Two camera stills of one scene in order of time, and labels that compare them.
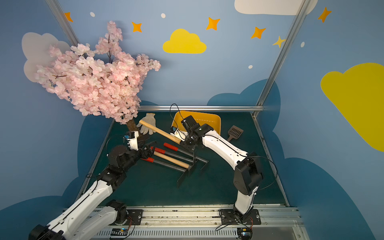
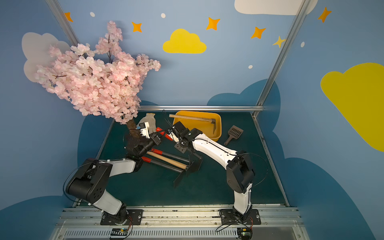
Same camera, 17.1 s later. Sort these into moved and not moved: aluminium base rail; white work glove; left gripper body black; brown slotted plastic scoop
Moved: left gripper body black
Not moved: white work glove; brown slotted plastic scoop; aluminium base rail
